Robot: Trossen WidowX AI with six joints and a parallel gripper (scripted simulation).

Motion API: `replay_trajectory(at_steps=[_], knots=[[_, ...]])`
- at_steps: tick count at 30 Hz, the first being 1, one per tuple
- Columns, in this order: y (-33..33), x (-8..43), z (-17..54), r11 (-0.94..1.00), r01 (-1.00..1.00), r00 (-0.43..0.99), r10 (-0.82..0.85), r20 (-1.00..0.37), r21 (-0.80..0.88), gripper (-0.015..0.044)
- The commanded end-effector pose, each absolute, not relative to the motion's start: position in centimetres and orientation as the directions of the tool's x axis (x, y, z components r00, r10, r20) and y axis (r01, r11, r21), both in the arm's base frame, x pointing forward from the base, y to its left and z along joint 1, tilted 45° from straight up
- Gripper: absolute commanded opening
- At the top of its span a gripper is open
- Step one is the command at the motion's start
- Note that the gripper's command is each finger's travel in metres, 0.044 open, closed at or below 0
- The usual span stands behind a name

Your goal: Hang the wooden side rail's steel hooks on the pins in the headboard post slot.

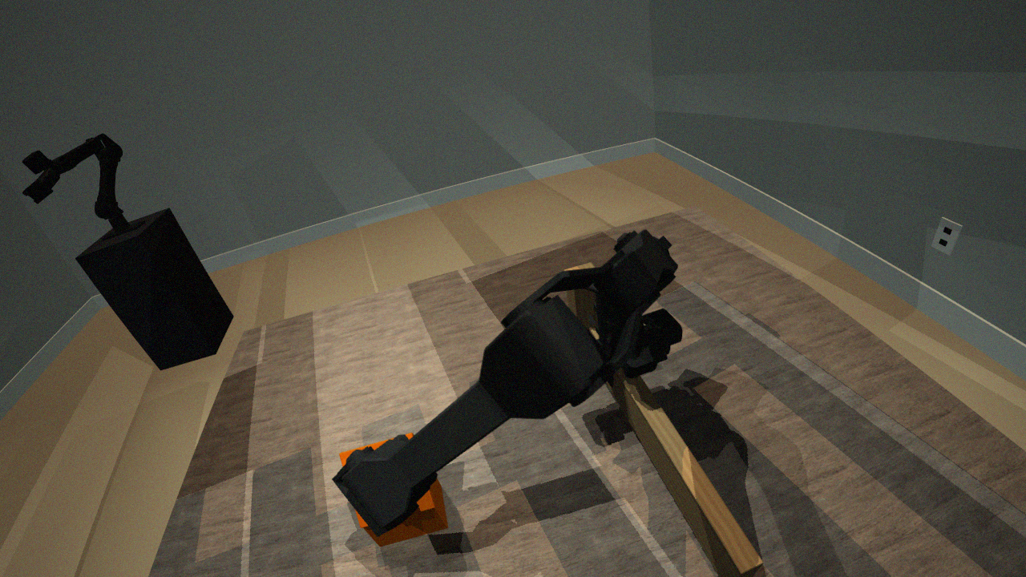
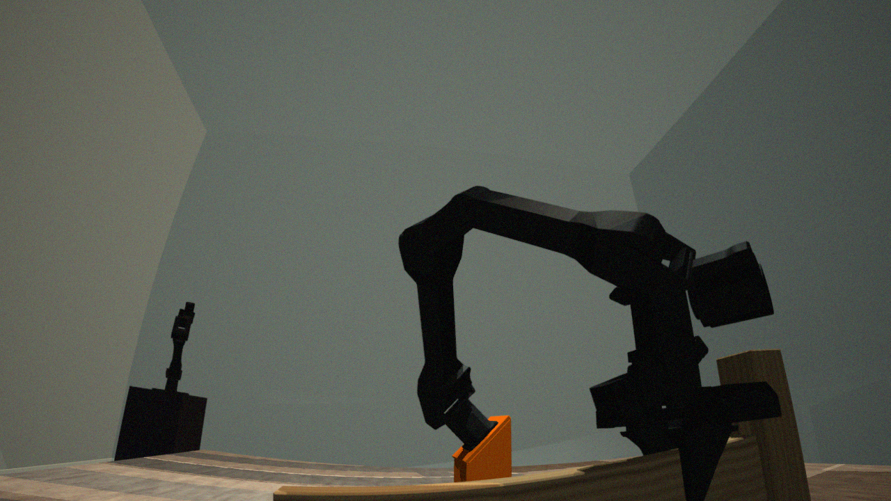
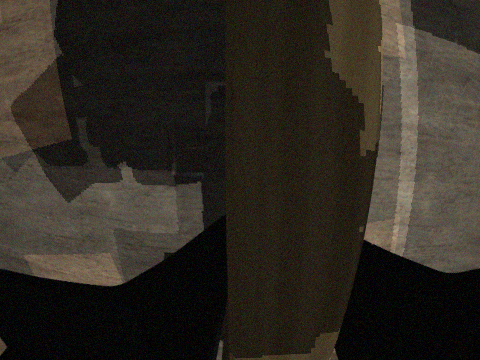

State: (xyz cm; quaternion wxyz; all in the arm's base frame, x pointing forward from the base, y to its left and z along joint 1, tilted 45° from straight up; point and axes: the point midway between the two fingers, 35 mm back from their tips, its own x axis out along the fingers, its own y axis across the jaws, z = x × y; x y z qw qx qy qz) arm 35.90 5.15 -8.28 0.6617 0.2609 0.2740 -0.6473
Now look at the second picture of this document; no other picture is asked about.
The wooden post with slot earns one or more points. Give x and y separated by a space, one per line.
777 437

